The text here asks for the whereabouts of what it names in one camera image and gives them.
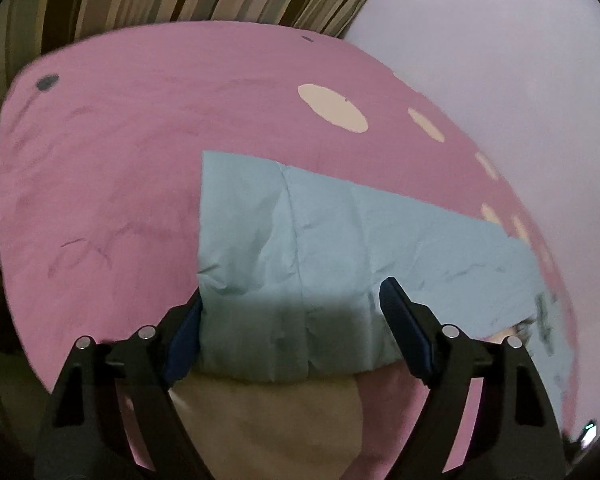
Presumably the light blue puffer jacket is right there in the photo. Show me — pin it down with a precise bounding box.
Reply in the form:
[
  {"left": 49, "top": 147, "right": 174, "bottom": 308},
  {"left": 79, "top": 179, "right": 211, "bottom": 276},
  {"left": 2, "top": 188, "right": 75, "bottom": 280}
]
[{"left": 195, "top": 150, "right": 568, "bottom": 386}]

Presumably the pink dotted bed sheet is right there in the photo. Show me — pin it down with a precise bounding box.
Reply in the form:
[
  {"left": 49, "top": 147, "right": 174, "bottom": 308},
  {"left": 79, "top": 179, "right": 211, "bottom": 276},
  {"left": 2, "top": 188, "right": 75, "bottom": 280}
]
[{"left": 0, "top": 20, "right": 581, "bottom": 480}]

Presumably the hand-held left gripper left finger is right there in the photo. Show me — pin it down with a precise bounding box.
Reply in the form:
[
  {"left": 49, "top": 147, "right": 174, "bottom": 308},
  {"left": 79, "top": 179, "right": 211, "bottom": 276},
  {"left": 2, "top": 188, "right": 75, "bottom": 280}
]
[{"left": 32, "top": 287, "right": 216, "bottom": 480}]

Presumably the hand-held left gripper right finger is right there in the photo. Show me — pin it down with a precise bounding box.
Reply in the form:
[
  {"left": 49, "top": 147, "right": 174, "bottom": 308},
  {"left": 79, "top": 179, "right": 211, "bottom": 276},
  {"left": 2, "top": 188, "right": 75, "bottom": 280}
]
[{"left": 378, "top": 276, "right": 568, "bottom": 480}]

